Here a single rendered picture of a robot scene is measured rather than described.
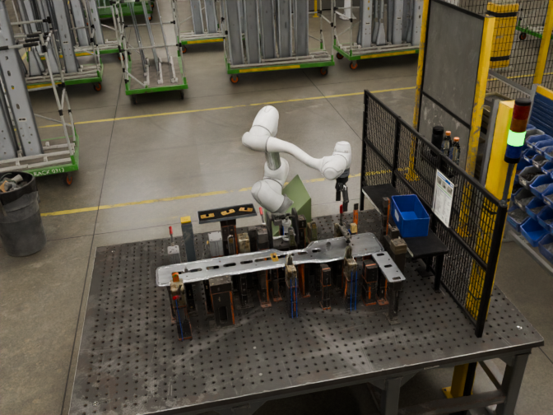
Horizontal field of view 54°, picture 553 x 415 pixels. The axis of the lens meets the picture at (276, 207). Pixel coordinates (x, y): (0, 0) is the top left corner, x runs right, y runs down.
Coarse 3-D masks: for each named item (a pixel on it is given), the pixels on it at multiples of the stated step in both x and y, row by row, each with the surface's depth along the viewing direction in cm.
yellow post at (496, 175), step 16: (512, 112) 252; (496, 128) 264; (496, 144) 266; (496, 160) 268; (496, 176) 270; (512, 176) 270; (496, 192) 273; (496, 208) 278; (464, 368) 335; (464, 384) 342
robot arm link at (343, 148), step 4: (336, 144) 317; (340, 144) 314; (344, 144) 314; (348, 144) 315; (336, 148) 316; (340, 148) 314; (344, 148) 314; (348, 148) 315; (336, 152) 315; (340, 152) 314; (344, 152) 314; (348, 152) 315; (344, 156) 312; (348, 156) 315; (348, 160) 315; (348, 164) 317
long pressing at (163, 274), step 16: (320, 240) 342; (336, 240) 341; (352, 240) 341; (368, 240) 340; (224, 256) 331; (240, 256) 331; (256, 256) 330; (304, 256) 328; (320, 256) 328; (336, 256) 327; (160, 272) 321; (208, 272) 319; (224, 272) 318; (240, 272) 318
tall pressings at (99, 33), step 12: (48, 0) 1079; (72, 0) 1089; (36, 12) 1106; (72, 12) 1103; (96, 12) 1110; (36, 24) 1075; (84, 24) 1116; (96, 24) 1117; (72, 36) 1121; (84, 36) 1121; (96, 36) 1127
